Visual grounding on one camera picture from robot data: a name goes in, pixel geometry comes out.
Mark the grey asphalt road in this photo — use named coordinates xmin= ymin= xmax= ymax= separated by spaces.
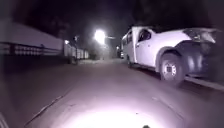
xmin=0 ymin=58 xmax=224 ymax=128

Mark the white van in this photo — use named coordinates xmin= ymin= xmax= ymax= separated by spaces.
xmin=120 ymin=26 xmax=223 ymax=85

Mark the pale wall with railing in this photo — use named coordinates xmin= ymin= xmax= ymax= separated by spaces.
xmin=0 ymin=22 xmax=90 ymax=61

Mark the kerb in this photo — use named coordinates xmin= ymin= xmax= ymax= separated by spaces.
xmin=183 ymin=75 xmax=224 ymax=93

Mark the street lamp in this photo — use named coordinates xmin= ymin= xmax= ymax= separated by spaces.
xmin=93 ymin=29 xmax=116 ymax=61

